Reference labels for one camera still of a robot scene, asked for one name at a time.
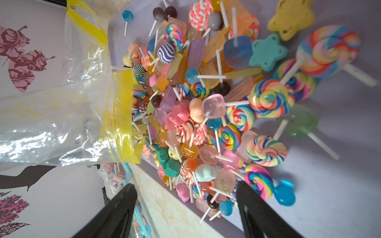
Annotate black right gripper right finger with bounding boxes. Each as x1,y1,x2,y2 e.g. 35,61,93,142
236,181,301,238

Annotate blue-zip candy bag front left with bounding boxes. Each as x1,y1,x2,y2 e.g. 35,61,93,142
129,202,153,238

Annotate loose candy pile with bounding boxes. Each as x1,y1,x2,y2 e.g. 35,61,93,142
121,0,379,224

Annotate yellow-zip candy bag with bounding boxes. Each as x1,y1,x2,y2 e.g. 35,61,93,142
1,70,144,166
63,1,136,87

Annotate purple plastic tray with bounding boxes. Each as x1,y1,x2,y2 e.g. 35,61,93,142
107,0,381,238

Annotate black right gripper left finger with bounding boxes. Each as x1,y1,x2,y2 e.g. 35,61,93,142
74,183,138,238

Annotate blue-zip candy bag far left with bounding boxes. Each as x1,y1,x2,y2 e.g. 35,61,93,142
97,163,132,199

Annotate blue-zip candy bag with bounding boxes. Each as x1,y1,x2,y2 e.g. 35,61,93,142
129,202,153,238
97,163,132,199

